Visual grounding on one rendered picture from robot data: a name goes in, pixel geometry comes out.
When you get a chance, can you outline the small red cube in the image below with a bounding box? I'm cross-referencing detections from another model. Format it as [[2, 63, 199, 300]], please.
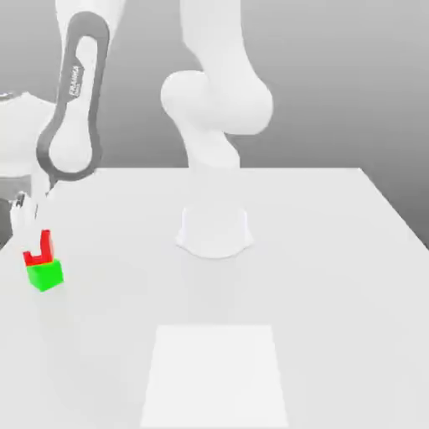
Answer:
[[22, 229, 54, 268]]

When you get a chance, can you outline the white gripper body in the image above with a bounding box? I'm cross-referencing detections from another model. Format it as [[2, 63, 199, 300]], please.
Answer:
[[9, 195, 44, 236]]

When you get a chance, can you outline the small green cube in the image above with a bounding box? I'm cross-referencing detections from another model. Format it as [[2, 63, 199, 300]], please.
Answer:
[[25, 259, 65, 292]]

